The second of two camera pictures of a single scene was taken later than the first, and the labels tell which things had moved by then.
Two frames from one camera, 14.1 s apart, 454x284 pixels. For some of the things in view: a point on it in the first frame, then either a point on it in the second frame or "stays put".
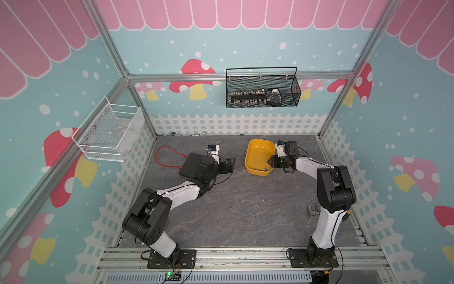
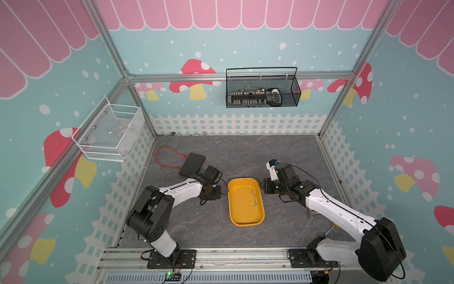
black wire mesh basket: x=256 y=87 stays put
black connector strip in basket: x=250 y=98 stays put
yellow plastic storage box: x=258 y=151 -> x=246 y=207
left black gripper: x=225 y=170 -> x=217 y=194
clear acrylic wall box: x=111 y=132 stays put
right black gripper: x=273 y=161 -> x=266 y=187
